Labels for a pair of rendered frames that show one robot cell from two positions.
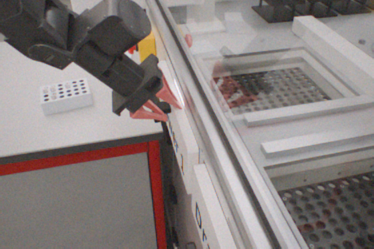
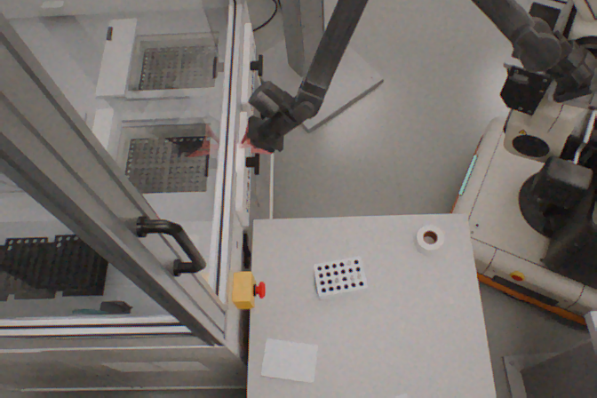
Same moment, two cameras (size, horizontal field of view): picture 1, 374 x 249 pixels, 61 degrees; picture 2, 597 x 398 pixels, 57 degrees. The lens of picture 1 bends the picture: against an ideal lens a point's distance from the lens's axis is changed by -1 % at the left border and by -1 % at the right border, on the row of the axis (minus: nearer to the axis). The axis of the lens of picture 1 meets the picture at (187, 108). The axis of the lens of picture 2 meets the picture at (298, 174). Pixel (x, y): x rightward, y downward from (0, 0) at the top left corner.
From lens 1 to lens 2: 1.45 m
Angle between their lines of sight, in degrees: 79
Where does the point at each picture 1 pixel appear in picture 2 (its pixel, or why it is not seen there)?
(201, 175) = (244, 95)
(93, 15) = (278, 91)
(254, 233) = (237, 42)
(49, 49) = not seen: hidden behind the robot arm
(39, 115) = (366, 262)
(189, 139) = (243, 118)
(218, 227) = (246, 71)
